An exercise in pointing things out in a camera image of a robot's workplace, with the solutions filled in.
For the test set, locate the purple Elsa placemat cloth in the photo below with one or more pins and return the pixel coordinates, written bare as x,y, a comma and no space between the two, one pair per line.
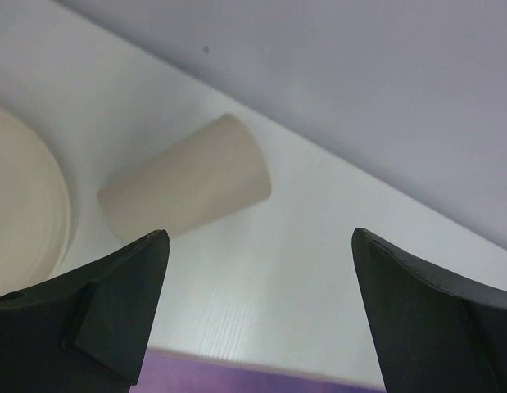
173,372

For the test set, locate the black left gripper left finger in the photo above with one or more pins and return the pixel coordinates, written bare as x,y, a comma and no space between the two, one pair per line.
86,330

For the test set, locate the cream round plate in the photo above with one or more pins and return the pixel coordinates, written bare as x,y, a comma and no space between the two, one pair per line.
35,214

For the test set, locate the cream beige cup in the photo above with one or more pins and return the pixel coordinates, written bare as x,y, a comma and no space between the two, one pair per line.
214,172

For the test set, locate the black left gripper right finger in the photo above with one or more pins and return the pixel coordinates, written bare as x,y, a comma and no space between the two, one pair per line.
433,330

